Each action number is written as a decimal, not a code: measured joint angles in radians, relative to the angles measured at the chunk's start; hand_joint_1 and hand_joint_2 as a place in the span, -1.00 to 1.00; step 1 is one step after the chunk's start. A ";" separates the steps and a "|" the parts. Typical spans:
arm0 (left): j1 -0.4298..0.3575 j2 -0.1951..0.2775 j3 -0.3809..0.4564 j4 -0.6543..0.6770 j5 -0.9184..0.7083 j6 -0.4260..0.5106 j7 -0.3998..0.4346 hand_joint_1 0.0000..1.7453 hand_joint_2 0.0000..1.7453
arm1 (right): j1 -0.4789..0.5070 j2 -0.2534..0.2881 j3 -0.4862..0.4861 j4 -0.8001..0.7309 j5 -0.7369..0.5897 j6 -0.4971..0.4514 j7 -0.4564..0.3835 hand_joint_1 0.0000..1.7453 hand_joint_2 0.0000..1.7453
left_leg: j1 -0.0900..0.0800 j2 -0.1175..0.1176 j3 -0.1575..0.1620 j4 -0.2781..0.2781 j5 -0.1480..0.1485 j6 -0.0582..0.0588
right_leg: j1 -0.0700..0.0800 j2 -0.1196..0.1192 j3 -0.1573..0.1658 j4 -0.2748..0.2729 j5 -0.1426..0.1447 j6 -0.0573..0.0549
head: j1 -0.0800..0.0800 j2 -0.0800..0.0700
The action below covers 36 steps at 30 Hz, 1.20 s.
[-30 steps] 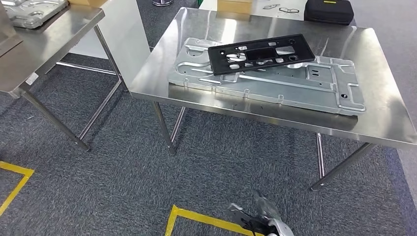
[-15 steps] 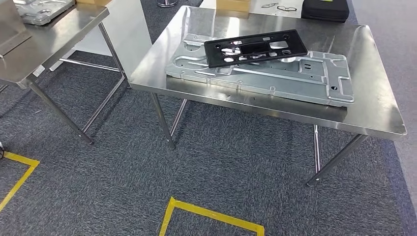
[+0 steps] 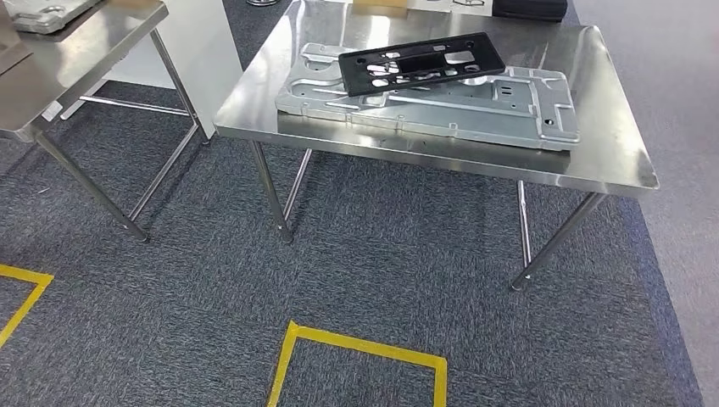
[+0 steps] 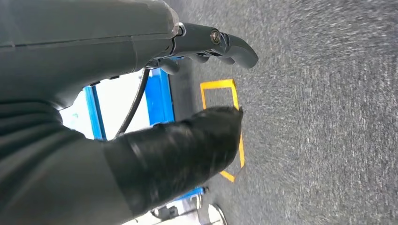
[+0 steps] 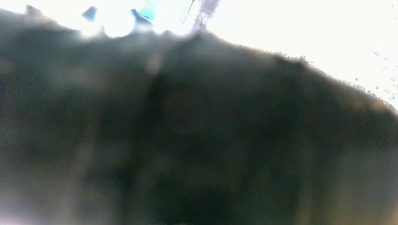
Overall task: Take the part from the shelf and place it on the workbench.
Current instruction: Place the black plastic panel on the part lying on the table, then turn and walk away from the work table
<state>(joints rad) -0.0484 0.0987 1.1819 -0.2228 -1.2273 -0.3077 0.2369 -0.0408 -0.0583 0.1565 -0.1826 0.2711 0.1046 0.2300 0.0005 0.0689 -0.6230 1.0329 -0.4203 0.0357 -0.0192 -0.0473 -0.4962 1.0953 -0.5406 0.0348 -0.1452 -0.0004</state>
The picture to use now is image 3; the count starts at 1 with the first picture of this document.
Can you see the black plastic plate part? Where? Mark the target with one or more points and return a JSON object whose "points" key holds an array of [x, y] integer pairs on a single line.
{"points": [[359, 73]]}

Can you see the stainless steel workbench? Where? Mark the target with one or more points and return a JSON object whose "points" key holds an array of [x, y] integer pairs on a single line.
{"points": [[606, 140], [84, 62]]}

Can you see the yellow floor tape square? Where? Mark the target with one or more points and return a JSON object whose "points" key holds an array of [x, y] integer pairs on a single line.
{"points": [[365, 345], [31, 298]]}

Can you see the grey stamped metal panel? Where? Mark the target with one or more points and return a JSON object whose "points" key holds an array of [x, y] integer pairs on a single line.
{"points": [[39, 17], [477, 118]]}

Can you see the tan cardboard box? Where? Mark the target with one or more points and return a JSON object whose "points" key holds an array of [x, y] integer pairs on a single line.
{"points": [[379, 7]]}

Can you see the white printed paper sheet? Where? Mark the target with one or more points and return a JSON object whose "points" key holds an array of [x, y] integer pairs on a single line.
{"points": [[444, 5]]}

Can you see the chrome round base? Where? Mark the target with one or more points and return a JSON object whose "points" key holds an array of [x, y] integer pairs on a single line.
{"points": [[263, 2]]}

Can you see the white lit pillar block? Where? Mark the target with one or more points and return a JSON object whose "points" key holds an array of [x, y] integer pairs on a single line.
{"points": [[191, 56]]}

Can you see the black case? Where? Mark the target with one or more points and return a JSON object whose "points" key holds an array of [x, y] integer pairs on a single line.
{"points": [[528, 8]]}

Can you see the white paper tag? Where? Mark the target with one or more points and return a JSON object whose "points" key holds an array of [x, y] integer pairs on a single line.
{"points": [[51, 111]]}

